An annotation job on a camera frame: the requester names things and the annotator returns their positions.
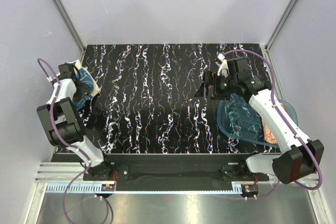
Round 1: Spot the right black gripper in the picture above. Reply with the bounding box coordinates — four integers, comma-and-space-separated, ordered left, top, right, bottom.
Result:
194, 71, 237, 101

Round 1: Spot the teal and cream towel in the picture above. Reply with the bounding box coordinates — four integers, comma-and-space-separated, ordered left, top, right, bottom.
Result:
67, 60, 101, 111

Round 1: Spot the blue translucent plastic tray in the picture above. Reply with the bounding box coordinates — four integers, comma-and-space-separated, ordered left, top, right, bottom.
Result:
217, 94, 293, 151

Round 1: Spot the orange cartoon print towel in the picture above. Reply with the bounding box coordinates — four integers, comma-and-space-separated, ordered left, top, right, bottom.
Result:
261, 118, 278, 145

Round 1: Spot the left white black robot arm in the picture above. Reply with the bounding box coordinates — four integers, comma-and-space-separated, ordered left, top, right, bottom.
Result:
37, 60, 113, 180

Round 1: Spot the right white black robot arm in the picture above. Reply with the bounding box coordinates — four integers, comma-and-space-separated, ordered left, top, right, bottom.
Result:
195, 54, 324, 190

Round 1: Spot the left small connector board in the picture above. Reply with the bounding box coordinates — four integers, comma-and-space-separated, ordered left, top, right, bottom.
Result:
101, 184, 116, 192

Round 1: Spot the small connector board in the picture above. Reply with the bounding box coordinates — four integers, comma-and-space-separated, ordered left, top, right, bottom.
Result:
242, 184, 259, 197
101, 184, 116, 192

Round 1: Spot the right small connector board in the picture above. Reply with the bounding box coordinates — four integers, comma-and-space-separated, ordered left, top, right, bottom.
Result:
242, 184, 259, 197

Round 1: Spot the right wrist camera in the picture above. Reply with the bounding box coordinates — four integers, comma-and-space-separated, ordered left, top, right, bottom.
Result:
217, 54, 229, 77

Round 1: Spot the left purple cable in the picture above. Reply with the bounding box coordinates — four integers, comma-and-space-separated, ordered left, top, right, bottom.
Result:
37, 58, 113, 223

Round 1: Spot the purple cable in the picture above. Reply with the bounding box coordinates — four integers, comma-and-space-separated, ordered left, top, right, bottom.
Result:
37, 58, 113, 223
223, 49, 323, 200

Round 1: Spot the left aluminium frame post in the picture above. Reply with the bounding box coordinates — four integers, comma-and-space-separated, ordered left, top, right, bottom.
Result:
52, 0, 86, 53

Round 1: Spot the aluminium frame post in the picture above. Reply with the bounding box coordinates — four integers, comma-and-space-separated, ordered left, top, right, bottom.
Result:
264, 0, 316, 51
52, 0, 86, 53

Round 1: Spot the aluminium front rail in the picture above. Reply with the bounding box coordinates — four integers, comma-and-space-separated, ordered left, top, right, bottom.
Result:
35, 162, 318, 184

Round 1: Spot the slotted grey cable duct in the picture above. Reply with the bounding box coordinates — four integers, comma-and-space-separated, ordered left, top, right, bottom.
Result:
46, 183, 259, 195

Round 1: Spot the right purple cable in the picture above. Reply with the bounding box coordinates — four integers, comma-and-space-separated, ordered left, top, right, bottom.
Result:
223, 49, 323, 200

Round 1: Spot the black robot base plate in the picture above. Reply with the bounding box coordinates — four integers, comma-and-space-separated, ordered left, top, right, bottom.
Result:
83, 152, 270, 192

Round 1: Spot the right aluminium frame post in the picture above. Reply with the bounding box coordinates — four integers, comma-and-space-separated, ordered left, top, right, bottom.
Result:
264, 0, 316, 51

